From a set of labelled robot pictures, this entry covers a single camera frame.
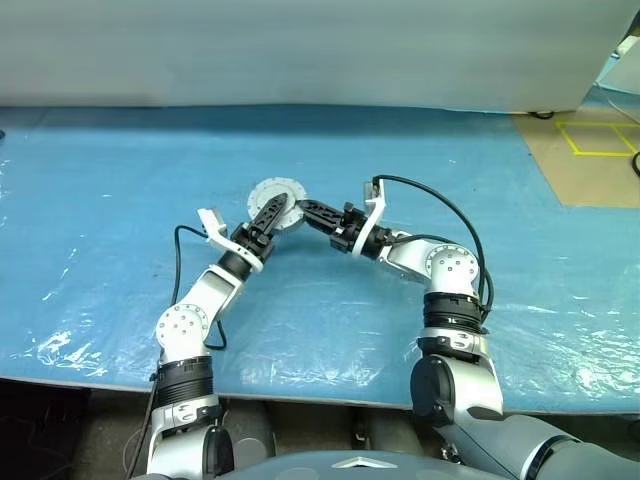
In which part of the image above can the white backdrop panel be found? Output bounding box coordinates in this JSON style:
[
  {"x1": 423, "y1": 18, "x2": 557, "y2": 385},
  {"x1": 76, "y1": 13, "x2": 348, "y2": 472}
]
[{"x1": 0, "y1": 0, "x2": 640, "y2": 114}]

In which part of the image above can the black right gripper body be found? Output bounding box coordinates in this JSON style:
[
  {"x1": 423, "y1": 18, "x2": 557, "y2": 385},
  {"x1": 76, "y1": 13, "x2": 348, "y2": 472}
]
[{"x1": 328, "y1": 201, "x2": 369, "y2": 254}]

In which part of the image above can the grey robot torso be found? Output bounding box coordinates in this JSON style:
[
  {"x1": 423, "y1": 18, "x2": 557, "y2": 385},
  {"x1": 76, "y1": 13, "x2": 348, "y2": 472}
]
[{"x1": 227, "y1": 442, "x2": 451, "y2": 480}]

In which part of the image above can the brown cardboard floor sheet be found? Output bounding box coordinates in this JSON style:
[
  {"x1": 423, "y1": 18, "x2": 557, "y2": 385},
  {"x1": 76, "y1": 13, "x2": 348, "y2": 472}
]
[{"x1": 512, "y1": 89, "x2": 640, "y2": 207}]

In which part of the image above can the dark rounded shape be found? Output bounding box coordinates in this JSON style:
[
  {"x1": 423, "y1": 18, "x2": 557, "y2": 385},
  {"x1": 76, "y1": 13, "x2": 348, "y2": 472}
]
[{"x1": 230, "y1": 399, "x2": 277, "y2": 459}]

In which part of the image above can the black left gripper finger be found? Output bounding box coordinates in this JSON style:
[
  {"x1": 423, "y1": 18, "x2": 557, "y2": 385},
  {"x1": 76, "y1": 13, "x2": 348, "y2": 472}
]
[{"x1": 250, "y1": 191, "x2": 291, "y2": 237}]

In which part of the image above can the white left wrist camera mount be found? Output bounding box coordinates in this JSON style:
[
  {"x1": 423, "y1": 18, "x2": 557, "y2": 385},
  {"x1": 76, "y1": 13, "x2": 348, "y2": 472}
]
[{"x1": 196, "y1": 207, "x2": 266, "y2": 274}]

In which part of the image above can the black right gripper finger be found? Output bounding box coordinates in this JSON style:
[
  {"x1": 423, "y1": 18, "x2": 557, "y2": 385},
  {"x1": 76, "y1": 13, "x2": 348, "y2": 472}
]
[
  {"x1": 303, "y1": 209, "x2": 344, "y2": 236},
  {"x1": 299, "y1": 199, "x2": 347, "y2": 222}
]

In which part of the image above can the blue plastic table cover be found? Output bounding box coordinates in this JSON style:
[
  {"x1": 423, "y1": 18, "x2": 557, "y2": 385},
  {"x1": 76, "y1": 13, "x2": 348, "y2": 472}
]
[{"x1": 0, "y1": 104, "x2": 640, "y2": 416}]

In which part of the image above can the round silver motor lid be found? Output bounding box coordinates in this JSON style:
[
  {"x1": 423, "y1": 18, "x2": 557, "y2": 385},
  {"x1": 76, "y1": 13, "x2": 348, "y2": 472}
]
[{"x1": 246, "y1": 175, "x2": 307, "y2": 232}]

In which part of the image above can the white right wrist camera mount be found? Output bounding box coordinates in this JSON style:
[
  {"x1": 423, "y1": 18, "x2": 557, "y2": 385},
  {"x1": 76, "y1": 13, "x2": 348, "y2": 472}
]
[{"x1": 349, "y1": 179, "x2": 389, "y2": 259}]

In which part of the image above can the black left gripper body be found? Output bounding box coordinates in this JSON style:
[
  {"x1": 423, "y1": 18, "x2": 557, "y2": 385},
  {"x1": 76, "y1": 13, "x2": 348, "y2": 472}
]
[{"x1": 229, "y1": 221, "x2": 277, "y2": 262}]

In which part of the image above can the thin white floor cable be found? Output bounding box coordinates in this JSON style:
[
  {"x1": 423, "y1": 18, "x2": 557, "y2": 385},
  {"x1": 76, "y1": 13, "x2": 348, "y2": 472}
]
[{"x1": 605, "y1": 93, "x2": 640, "y2": 125}]

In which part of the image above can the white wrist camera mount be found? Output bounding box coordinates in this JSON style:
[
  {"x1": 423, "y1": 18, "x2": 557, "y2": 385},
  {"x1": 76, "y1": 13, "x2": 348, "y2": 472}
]
[
  {"x1": 196, "y1": 207, "x2": 266, "y2": 274},
  {"x1": 349, "y1": 179, "x2": 389, "y2": 259}
]

